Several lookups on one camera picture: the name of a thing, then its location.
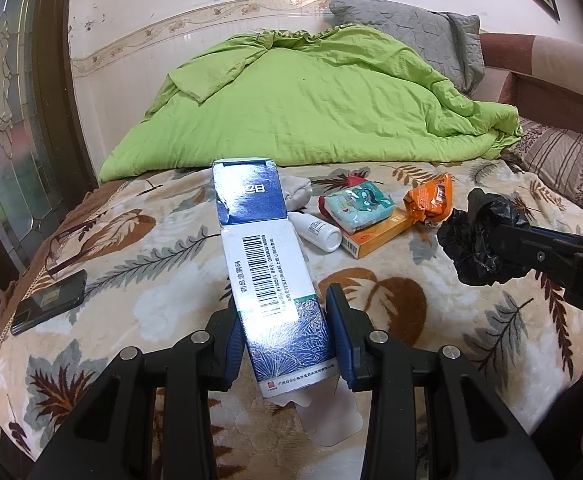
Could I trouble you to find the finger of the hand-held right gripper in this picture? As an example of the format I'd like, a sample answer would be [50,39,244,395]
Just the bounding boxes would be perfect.
[490,224,583,323]
[526,226,583,256]

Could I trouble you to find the black plastic bag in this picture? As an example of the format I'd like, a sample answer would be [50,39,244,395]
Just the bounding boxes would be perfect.
[437,187,535,288]

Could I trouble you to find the grey cloth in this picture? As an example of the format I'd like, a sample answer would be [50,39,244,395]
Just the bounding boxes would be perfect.
[280,176,315,211]

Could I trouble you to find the leaf print blanket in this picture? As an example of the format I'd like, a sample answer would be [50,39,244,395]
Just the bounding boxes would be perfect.
[0,160,583,466]

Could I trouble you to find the green quilt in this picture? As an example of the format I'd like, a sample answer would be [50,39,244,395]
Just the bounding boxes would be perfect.
[98,24,523,183]

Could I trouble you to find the orange snack packet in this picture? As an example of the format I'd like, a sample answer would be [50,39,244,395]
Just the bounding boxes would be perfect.
[402,172,455,223]

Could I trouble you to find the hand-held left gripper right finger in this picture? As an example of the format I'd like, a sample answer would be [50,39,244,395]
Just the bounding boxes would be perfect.
[325,284,555,480]

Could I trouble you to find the orange cardboard box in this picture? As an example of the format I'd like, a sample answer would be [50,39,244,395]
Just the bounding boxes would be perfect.
[342,207,412,260]

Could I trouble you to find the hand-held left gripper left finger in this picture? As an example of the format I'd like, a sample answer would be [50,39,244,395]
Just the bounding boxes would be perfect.
[28,296,246,480]

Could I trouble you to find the white and blue medicine box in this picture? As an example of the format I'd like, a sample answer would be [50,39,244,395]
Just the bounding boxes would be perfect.
[212,157,362,446]

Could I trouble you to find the teal tissue pack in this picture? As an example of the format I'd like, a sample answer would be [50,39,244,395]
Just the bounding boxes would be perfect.
[320,183,396,235]

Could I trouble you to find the black smartphone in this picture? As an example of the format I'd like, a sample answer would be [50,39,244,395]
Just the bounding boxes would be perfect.
[10,269,88,336]

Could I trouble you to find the grey quilted pillow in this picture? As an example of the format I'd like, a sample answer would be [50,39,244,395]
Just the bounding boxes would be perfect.
[329,0,486,95]

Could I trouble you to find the stained glass door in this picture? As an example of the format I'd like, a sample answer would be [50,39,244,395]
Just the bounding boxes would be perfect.
[0,0,97,271]

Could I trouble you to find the white plastic bottle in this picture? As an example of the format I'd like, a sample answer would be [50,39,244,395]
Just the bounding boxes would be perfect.
[287,211,343,253]

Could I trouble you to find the striped brown pillow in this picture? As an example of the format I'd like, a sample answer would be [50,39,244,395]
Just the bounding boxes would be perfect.
[501,117,583,226]

